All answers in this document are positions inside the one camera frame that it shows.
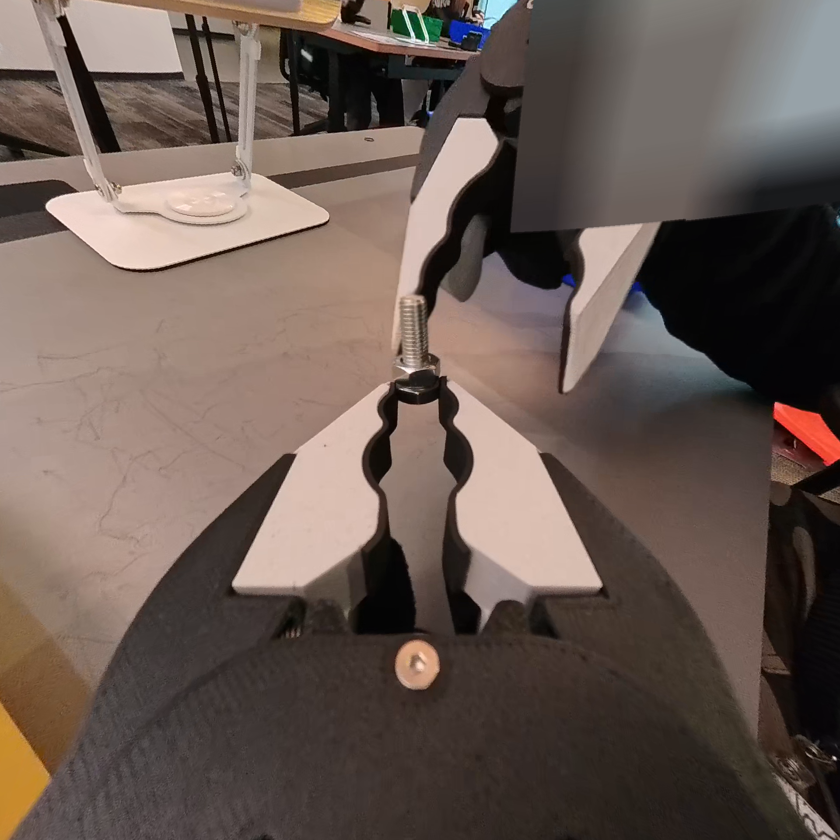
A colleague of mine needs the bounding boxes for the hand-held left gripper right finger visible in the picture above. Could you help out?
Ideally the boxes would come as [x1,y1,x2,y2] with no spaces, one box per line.
[434,378,605,634]

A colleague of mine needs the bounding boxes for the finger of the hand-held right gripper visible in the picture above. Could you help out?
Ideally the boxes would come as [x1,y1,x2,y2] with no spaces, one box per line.
[556,222,662,396]
[392,117,519,355]

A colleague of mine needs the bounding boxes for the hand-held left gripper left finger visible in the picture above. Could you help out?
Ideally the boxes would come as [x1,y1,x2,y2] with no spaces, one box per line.
[231,382,401,621]

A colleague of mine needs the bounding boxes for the silver bolt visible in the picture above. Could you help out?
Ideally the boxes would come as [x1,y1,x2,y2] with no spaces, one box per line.
[392,295,442,405]

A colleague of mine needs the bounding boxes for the silver hex nut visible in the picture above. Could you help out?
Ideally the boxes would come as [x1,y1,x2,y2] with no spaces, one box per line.
[392,353,442,383]

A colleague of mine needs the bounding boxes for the yellow plastic bin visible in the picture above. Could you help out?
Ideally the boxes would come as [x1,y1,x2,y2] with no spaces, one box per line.
[0,577,91,840]

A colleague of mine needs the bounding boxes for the person's right forearm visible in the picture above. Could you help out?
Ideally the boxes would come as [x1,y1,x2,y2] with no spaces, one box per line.
[646,205,840,411]

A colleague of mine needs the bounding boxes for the small blue bin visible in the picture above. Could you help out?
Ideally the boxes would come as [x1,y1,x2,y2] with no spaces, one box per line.
[448,18,494,52]

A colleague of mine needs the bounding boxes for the green plastic bin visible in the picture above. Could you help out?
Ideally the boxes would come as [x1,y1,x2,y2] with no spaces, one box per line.
[389,7,445,44]

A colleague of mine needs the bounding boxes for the white stand with clear arms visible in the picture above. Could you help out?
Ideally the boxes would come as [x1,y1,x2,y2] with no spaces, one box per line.
[29,0,337,272]

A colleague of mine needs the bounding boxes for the red plastic piece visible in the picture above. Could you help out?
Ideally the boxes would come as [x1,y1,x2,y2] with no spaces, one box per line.
[773,402,840,465]

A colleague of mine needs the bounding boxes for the camouflage pants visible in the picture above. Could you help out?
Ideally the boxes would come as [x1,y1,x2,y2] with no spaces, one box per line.
[760,427,840,840]

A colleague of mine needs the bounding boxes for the black metal table legs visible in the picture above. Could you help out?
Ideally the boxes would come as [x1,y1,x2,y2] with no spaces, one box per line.
[56,13,235,155]

